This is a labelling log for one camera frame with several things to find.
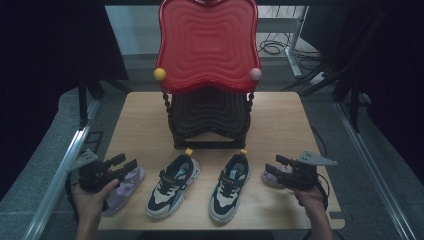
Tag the white power strip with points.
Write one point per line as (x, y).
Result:
(317, 78)

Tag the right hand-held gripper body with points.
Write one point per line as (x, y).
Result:
(303, 175)

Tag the red and black shoe rack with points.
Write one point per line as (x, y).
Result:
(208, 50)

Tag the person's left hand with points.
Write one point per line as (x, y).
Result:
(88, 203)

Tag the black floor bracket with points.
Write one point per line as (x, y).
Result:
(92, 142)

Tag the purple child's shoe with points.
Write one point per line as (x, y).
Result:
(270, 180)
(125, 190)

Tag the navy and white sneaker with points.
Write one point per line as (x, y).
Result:
(170, 195)
(226, 196)

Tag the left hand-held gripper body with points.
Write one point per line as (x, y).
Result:
(93, 175)

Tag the black metal stand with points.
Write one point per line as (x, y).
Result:
(354, 106)
(82, 103)

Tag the white metal desk frame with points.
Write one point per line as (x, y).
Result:
(295, 50)

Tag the person's right hand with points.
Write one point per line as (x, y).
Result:
(311, 200)

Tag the black curtain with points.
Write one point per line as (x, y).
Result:
(50, 66)
(393, 66)

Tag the aluminium rail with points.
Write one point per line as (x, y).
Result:
(370, 160)
(61, 173)

